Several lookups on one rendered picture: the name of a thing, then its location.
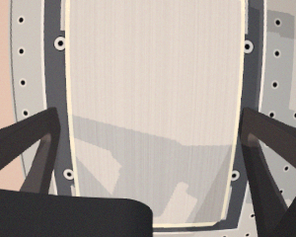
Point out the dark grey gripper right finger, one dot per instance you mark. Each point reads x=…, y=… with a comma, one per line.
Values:
x=268, y=202

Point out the grey flat base plate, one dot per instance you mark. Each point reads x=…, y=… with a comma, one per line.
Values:
x=278, y=99

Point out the cream well plate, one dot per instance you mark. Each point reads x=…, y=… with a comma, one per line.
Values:
x=236, y=121

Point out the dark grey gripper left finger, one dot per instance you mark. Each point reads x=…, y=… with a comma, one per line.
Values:
x=18, y=137

